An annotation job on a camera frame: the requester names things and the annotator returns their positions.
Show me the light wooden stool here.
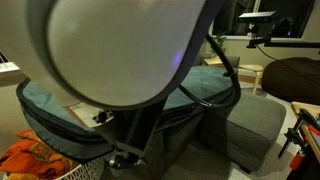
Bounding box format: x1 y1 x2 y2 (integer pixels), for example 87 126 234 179
203 56 263 94

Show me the orange cloth pile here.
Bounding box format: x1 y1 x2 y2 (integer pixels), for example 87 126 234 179
0 129 78 180

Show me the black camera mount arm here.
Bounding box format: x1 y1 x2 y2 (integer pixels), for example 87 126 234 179
247 36 320 49

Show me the green houseplant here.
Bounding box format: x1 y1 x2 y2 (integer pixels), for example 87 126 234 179
212 33 226 52

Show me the white wire laundry basket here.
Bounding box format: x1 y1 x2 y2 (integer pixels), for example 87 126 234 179
1 158 105 180

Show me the grey fabric sofa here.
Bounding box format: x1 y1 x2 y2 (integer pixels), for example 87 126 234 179
133 54 287 180

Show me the large teal zippered bag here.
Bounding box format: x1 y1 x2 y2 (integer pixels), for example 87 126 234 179
16 66 237 162

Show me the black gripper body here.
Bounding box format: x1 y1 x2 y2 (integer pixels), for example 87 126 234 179
106 147 147 169

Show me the black stereo camera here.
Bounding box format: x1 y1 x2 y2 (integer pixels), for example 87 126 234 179
239 11 278 23

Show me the dark brown bean bag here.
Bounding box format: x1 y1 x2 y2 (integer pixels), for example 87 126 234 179
262 57 320 105

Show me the wooden table with clamps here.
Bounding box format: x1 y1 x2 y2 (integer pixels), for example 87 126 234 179
278 102 320 180

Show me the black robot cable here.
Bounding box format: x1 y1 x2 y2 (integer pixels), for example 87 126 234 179
178 33 242 110

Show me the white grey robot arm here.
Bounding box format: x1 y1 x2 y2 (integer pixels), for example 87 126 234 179
0 0 224 170

